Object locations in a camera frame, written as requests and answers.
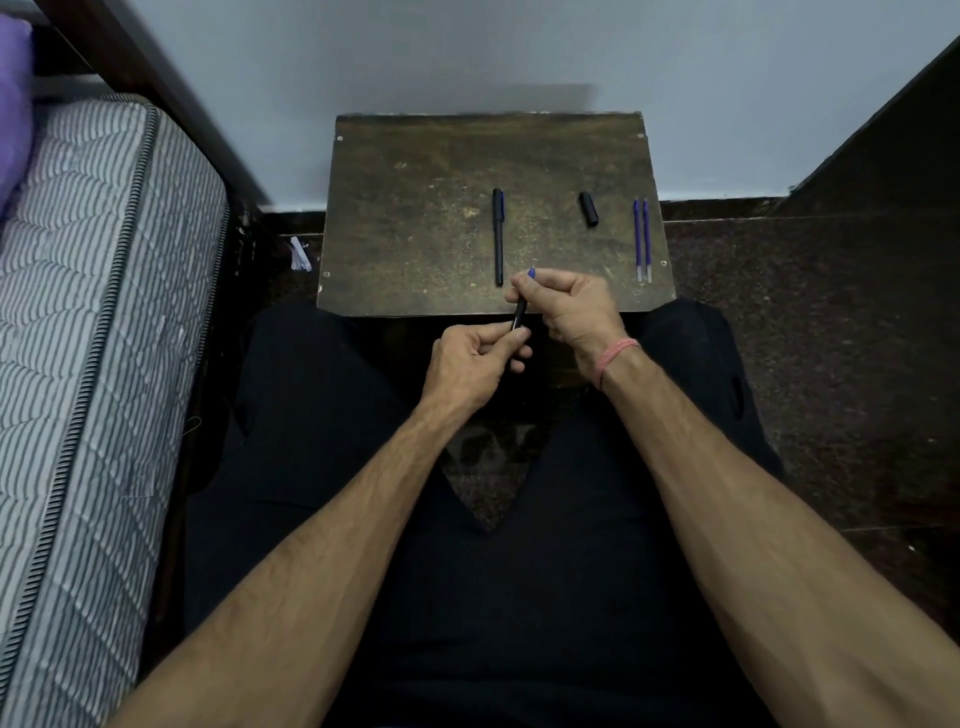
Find person's left hand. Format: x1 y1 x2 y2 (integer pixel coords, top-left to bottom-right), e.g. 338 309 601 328
420 323 535 421

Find person's right hand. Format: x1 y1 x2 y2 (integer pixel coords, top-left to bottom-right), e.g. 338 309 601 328
510 268 640 370

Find person's left forearm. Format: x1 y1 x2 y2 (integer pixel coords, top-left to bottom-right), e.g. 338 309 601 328
105 390 481 728

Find person's right forearm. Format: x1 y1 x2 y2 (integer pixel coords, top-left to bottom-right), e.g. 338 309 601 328
597 341 960 728

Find black capped pen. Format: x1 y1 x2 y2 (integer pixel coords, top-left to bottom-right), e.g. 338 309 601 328
492 188 506 288

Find pink thread wristband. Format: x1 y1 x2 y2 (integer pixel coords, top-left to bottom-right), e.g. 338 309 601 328
592 337 642 393

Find small dark wooden table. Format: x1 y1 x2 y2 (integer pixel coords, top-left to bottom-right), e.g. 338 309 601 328
315 112 676 318

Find person's black trousers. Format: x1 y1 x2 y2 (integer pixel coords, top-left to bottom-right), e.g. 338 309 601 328
183 298 787 728

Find dark wooden panel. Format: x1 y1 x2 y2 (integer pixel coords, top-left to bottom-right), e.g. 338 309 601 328
772 33 960 219

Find grey striped mattress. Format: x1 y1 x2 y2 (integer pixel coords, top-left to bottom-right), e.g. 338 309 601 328
0 93 231 728

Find purple pillow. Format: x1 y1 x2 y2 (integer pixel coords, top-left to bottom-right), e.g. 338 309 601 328
0 15 36 219

